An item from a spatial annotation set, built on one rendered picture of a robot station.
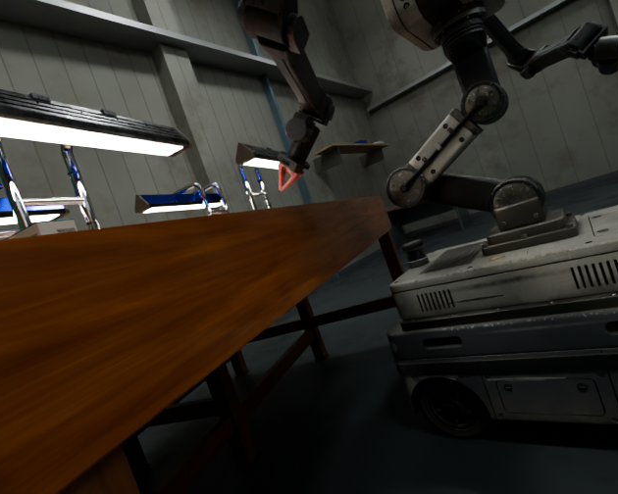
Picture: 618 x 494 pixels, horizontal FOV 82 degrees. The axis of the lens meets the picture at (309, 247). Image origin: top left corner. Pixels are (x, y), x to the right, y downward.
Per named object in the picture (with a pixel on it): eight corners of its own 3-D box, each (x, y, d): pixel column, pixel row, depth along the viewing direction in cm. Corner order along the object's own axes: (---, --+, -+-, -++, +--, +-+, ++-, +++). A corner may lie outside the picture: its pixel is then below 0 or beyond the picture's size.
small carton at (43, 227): (80, 237, 35) (74, 218, 35) (43, 242, 32) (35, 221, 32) (44, 255, 37) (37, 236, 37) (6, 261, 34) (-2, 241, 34)
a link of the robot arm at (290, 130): (335, 107, 98) (308, 97, 100) (325, 98, 87) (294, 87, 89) (321, 149, 101) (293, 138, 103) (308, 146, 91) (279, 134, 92)
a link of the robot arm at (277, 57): (302, 4, 57) (245, -14, 59) (288, 38, 58) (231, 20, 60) (339, 107, 99) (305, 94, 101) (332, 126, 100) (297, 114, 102)
